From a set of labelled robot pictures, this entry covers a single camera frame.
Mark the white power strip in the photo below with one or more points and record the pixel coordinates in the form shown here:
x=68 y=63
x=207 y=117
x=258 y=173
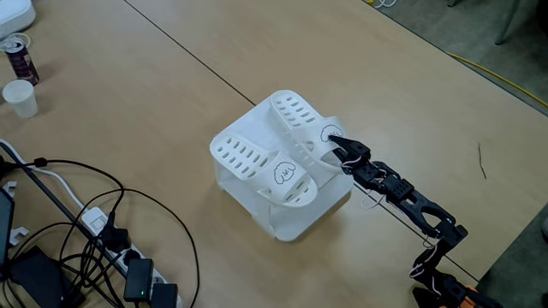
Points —
x=95 y=222

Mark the dark purple drink can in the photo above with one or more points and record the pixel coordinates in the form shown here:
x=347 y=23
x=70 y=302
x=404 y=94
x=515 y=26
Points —
x=23 y=64

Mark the white printed bracket part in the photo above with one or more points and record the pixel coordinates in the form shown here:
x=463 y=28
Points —
x=19 y=234

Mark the large black power adapter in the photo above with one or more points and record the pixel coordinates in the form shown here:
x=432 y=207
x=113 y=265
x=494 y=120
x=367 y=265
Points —
x=163 y=295

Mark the black plug-in charger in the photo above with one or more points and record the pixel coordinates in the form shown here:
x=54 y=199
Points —
x=114 y=237

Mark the white slipper with dog print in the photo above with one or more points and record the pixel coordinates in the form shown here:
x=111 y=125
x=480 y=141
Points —
x=299 y=124
x=257 y=171

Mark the white paper cup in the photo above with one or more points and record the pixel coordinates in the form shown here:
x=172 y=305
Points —
x=20 y=100

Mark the black flat box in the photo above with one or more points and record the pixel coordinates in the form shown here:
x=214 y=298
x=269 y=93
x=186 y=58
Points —
x=38 y=278

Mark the white two-tier shoe rack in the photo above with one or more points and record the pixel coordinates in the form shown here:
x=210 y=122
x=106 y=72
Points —
x=299 y=222

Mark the white flat device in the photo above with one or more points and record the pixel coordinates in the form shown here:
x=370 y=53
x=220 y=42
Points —
x=13 y=15

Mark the grey chair leg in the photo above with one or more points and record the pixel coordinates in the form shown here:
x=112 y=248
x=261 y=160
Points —
x=511 y=21

